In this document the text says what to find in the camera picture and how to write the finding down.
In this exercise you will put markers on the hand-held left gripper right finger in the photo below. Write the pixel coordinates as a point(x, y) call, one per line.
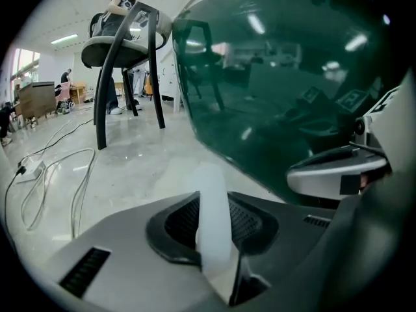
point(250, 223)

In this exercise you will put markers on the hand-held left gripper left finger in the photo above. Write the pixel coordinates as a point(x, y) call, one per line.
point(172, 236)

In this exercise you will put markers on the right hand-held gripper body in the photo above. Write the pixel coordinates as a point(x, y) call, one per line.
point(367, 164)

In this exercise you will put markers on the person's black clothing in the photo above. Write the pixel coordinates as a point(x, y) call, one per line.
point(373, 255)

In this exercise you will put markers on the white board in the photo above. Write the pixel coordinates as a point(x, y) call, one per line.
point(169, 83)

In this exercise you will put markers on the white power strip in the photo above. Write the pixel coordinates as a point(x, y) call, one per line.
point(32, 171)

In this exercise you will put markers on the light wooden table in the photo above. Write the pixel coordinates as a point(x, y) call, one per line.
point(78, 91)

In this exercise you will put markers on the pink chair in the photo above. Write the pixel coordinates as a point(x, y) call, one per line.
point(63, 96)

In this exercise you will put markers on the grey chair with black legs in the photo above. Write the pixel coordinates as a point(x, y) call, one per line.
point(123, 49)

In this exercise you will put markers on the brown wooden desk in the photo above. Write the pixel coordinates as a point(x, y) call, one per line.
point(35, 97)

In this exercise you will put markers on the long ceiling light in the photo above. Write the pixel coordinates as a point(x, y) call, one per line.
point(64, 39)

